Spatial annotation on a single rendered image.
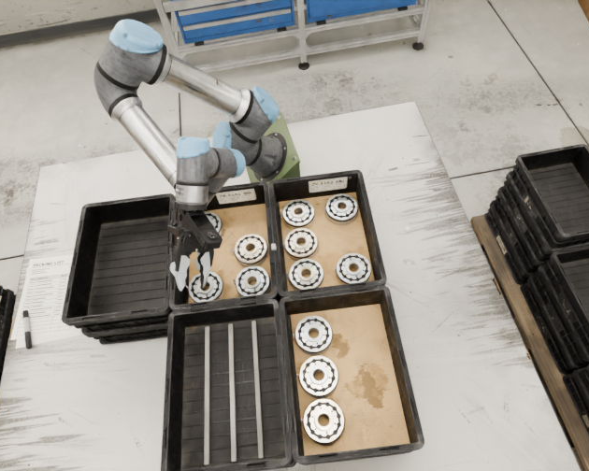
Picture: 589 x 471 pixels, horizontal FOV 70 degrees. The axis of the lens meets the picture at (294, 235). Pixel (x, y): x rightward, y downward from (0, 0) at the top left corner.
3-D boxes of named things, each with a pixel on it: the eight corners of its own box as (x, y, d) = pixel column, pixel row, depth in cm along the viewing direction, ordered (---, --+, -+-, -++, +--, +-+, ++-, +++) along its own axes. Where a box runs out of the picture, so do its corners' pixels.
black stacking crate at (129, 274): (100, 223, 145) (83, 205, 135) (185, 213, 145) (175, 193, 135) (82, 336, 125) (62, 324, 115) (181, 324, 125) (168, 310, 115)
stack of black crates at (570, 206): (481, 214, 213) (515, 155, 174) (539, 204, 213) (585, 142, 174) (515, 286, 192) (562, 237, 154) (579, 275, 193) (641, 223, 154)
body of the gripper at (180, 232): (193, 246, 110) (194, 199, 107) (211, 253, 103) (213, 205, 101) (165, 249, 104) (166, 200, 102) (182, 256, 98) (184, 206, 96)
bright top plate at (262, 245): (234, 237, 133) (233, 236, 133) (265, 233, 133) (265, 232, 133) (236, 265, 128) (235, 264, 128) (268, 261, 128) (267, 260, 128)
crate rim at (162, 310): (86, 207, 137) (82, 204, 135) (177, 196, 137) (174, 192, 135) (64, 326, 117) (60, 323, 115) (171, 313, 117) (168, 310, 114)
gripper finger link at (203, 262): (202, 278, 111) (196, 245, 108) (214, 284, 107) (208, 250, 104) (192, 282, 109) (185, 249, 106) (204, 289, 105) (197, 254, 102)
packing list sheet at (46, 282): (24, 261, 153) (23, 260, 153) (88, 249, 153) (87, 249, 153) (8, 349, 136) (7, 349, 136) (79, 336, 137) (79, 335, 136)
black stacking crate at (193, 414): (182, 325, 125) (169, 312, 115) (281, 313, 124) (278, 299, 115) (177, 478, 105) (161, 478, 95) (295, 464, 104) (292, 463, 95)
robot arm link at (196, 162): (220, 139, 100) (193, 136, 93) (218, 186, 102) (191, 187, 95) (196, 137, 104) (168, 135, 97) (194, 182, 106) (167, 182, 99)
